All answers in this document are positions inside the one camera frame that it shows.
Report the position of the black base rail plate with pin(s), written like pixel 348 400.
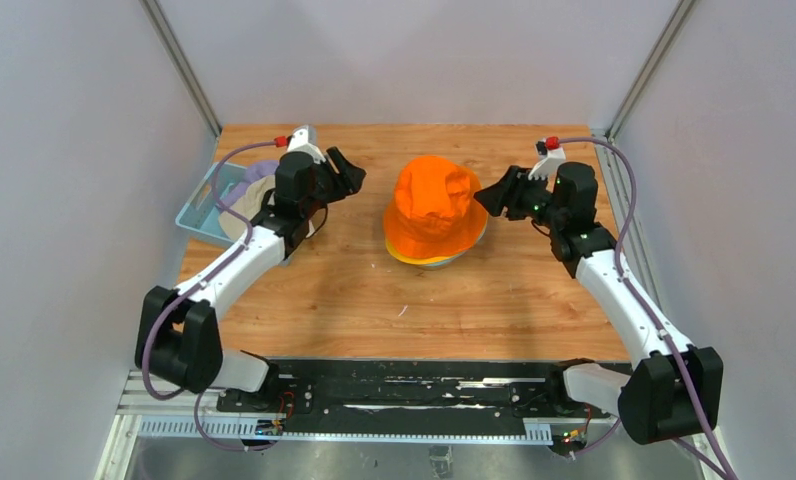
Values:
pixel 401 401

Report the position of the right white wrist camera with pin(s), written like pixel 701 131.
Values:
pixel 551 157

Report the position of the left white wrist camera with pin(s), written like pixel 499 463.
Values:
pixel 302 139

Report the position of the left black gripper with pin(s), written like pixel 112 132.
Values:
pixel 348 179

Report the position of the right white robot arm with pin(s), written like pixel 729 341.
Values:
pixel 674 388

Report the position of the lavender hat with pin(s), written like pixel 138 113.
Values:
pixel 252 174

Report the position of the yellow bucket hat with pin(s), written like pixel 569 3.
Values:
pixel 428 263

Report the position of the orange bucket hat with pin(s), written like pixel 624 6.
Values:
pixel 432 211

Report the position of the beige hat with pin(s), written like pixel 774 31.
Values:
pixel 246 200

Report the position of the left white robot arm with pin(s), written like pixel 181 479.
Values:
pixel 178 346

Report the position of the light blue plastic basket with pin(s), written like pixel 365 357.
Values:
pixel 199 216

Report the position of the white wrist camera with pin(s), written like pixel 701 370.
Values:
pixel 302 139
pixel 551 157

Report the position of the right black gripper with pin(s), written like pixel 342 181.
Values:
pixel 509 191

